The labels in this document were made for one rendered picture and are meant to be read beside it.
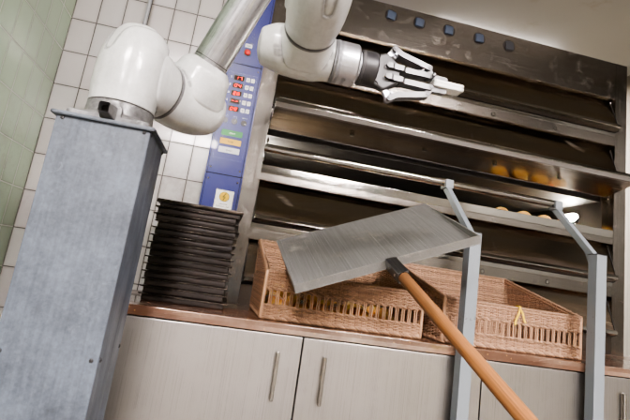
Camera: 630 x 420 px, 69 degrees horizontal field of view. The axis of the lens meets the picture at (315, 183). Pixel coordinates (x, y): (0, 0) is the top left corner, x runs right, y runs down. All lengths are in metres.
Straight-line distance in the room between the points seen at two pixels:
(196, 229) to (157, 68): 0.61
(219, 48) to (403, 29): 1.30
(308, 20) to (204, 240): 0.95
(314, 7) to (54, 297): 0.76
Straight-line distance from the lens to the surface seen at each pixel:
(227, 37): 1.34
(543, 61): 2.77
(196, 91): 1.29
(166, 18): 2.27
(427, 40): 2.47
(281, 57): 0.94
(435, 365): 1.63
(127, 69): 1.18
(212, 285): 1.59
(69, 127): 1.14
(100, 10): 2.32
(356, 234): 1.52
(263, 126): 2.08
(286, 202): 2.02
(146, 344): 1.47
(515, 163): 2.37
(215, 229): 1.59
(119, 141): 1.10
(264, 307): 1.50
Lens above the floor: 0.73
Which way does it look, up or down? 11 degrees up
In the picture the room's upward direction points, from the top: 9 degrees clockwise
